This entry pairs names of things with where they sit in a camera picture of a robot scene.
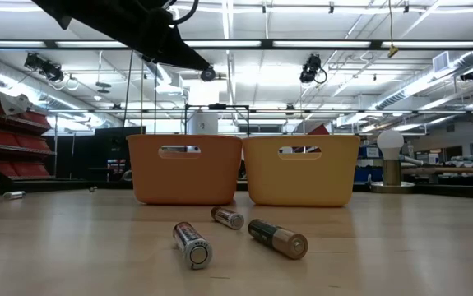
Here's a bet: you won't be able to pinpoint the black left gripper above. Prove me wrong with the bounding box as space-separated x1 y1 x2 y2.
30 0 213 72

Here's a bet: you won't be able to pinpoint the black copper AA battery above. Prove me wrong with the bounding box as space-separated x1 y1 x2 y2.
247 218 309 261

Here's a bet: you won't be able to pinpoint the white cylindrical tank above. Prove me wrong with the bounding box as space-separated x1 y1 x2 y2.
187 111 220 136

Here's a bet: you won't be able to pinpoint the black overhead light bar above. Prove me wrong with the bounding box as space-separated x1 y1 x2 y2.
0 39 473 51

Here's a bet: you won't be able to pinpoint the orange plastic bin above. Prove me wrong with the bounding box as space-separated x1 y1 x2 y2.
127 133 244 206

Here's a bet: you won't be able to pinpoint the white plastic piece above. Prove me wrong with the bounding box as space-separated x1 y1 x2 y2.
0 92 34 117

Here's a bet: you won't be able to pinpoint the red angular object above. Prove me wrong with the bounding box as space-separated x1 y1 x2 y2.
291 123 332 154

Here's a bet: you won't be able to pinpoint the yellow plastic bin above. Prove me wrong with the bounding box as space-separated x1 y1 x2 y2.
242 134 362 208

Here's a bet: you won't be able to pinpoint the blue storage bins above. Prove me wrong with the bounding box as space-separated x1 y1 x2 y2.
357 146 384 183

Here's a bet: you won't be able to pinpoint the table lamp with white bulb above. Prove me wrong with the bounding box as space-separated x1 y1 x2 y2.
369 129 417 195

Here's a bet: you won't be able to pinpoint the wooden workbench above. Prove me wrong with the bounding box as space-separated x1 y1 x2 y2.
400 165 473 188

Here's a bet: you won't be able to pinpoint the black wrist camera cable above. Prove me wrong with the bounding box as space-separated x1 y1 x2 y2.
169 0 201 26

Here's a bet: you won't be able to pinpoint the black overhead camera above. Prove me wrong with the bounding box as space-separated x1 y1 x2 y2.
199 65 217 82

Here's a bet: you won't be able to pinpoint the yellow hanging power cord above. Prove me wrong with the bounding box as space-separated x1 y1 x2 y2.
386 0 401 58

